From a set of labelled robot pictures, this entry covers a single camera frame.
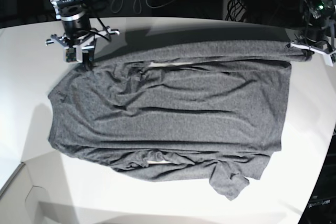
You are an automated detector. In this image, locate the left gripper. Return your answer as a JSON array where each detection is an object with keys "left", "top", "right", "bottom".
[{"left": 288, "top": 24, "right": 335, "bottom": 57}]

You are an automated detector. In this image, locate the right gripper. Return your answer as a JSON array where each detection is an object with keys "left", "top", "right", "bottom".
[{"left": 46, "top": 16, "right": 120, "bottom": 51}]

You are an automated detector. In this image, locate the dark grey t-shirt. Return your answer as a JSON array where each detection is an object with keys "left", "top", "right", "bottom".
[{"left": 48, "top": 40, "right": 311, "bottom": 200}]

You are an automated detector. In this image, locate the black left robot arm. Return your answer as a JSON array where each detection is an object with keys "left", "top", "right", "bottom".
[{"left": 288, "top": 0, "right": 335, "bottom": 66}]

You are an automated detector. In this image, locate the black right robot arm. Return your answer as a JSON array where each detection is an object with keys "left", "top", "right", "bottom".
[{"left": 46, "top": 0, "right": 120, "bottom": 52}]

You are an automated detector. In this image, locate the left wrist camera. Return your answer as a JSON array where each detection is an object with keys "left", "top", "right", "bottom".
[{"left": 323, "top": 53, "right": 335, "bottom": 67}]

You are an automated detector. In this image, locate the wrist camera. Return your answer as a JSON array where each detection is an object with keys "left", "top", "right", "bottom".
[
  {"left": 64, "top": 48, "right": 82, "bottom": 63},
  {"left": 323, "top": 53, "right": 335, "bottom": 67}
]

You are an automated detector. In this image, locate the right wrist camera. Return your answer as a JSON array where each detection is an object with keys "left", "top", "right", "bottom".
[{"left": 64, "top": 48, "right": 82, "bottom": 63}]

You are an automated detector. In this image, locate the black cable bundle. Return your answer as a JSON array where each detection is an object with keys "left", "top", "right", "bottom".
[{"left": 226, "top": 0, "right": 247, "bottom": 22}]

